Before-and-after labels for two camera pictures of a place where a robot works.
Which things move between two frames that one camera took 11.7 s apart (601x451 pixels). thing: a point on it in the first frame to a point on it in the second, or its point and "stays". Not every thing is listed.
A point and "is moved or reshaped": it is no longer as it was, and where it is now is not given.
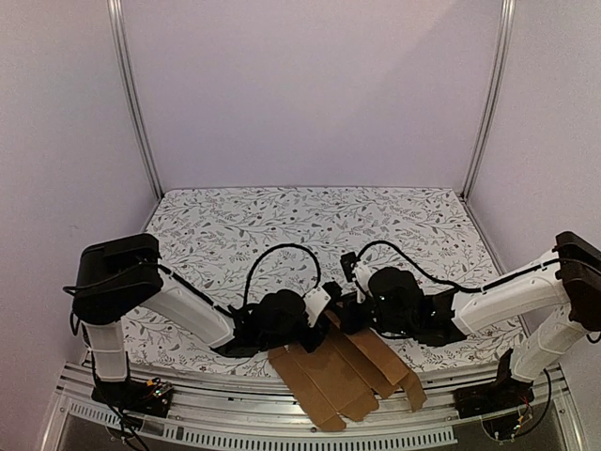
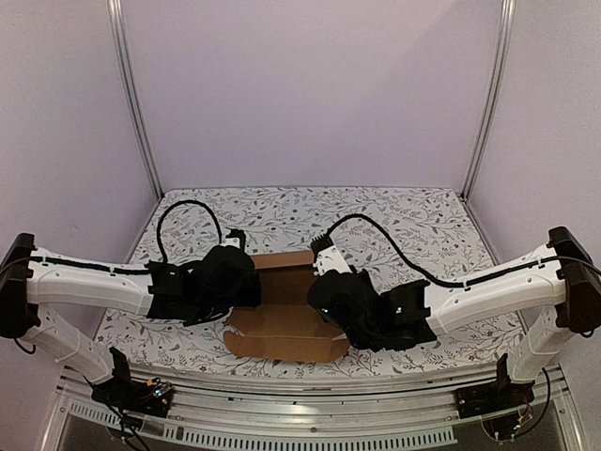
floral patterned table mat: (236, 247) stays
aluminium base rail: (252, 406) stays
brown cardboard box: (341, 376) is moved or reshaped
